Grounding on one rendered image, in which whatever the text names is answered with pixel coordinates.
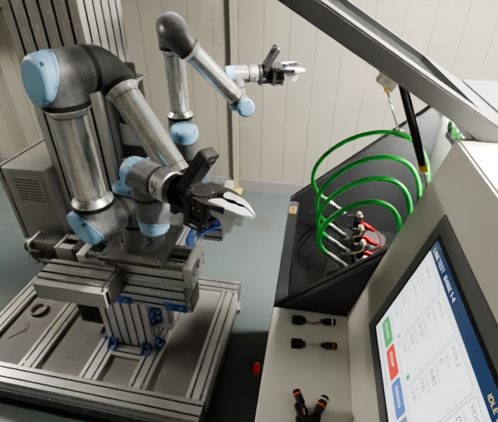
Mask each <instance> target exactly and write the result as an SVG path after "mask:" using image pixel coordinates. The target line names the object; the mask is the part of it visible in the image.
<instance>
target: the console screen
mask: <svg viewBox="0 0 498 422"><path fill-rule="evenodd" d="M368 326H369V333H370V341H371V348H372V362H373V369H374V377H375V384H376V392H377V406H378V413H379V421H380V422H498V324H497V322H496V320H495V317H494V315H493V313H492V311H491V309H490V307H489V305H488V302H487V300H486V299H485V296H484V294H483V292H482V290H481V288H480V285H479V283H478V281H477V280H476V278H475V274H474V272H473V270H472V269H471V267H470V264H469V262H468V260H467V258H466V256H465V253H464V251H463V250H462V248H461V246H460V243H459V241H458V239H457V237H456V235H455V233H454V230H453V228H452V226H451V224H450V222H449V220H448V218H447V215H446V214H445V215H444V216H443V217H442V219H441V220H440V221H439V223H438V224H437V225H436V227H435V228H434V230H433V232H432V233H431V235H430V236H429V237H428V239H427V240H426V241H425V243H424V245H423V246H422V248H421V249H420V251H419V252H418V253H417V254H416V256H415V257H414V259H413V261H412V262H411V264H410V265H409V267H408V268H407V269H406V270H405V272H404V273H403V275H402V277H401V278H400V280H399V281H398V283H397V284H396V285H395V286H394V288H393V290H392V291H391V293H390V294H389V296H388V297H387V299H386V300H385V302H384V303H383V304H382V306H381V307H380V309H379V310H378V312H377V313H376V315H375V316H374V318H373V319H372V320H371V322H370V323H369V325H368Z"/></svg>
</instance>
